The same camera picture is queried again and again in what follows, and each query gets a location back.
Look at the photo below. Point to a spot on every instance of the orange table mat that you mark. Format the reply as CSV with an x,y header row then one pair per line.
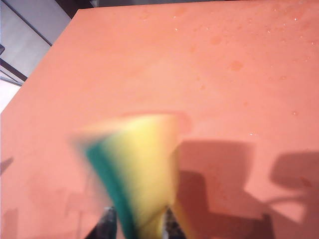
x,y
224,87

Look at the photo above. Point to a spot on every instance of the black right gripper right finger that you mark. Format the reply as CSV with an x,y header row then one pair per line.
x,y
172,226

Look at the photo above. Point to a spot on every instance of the green and yellow sponge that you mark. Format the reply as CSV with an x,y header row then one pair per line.
x,y
139,161

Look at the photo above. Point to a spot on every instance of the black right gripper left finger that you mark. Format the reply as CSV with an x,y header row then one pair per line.
x,y
107,224

